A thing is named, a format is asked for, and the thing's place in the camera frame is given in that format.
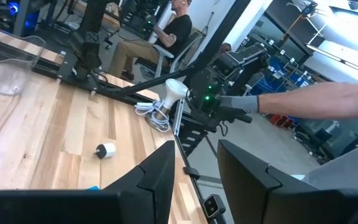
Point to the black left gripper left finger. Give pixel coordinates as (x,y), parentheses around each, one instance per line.
(157,174)

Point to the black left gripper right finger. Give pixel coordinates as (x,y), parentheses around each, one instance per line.
(244,180)

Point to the white black USB charger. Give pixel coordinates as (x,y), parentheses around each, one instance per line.
(109,150)

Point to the person's forearm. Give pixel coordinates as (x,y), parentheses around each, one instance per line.
(315,101)

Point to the grey office chair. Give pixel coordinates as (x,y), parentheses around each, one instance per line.
(163,51)

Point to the red storage bin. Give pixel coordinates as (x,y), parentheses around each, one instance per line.
(280,119)

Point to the person's hand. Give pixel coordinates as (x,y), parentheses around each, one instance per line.
(238,102)

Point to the white desk lamp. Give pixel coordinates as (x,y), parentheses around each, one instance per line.
(174,90)

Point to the person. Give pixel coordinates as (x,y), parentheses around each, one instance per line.
(353,168)
(176,31)

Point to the shelf with blue bins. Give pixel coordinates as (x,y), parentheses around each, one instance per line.
(278,67)

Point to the ceiling light strip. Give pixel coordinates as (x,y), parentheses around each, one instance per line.
(343,60)

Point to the wooden desk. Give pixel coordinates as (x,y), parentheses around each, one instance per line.
(110,18)

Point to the clear plastic bin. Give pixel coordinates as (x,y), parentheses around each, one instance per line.
(8,68)

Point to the blue lit device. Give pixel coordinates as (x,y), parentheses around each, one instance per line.
(13,7)

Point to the small black table camera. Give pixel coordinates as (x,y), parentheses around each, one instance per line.
(211,206)

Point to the black table border rail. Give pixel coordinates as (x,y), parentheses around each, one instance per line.
(191,137)
(47,70)

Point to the black rig frame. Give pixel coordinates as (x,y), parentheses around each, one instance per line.
(216,34)

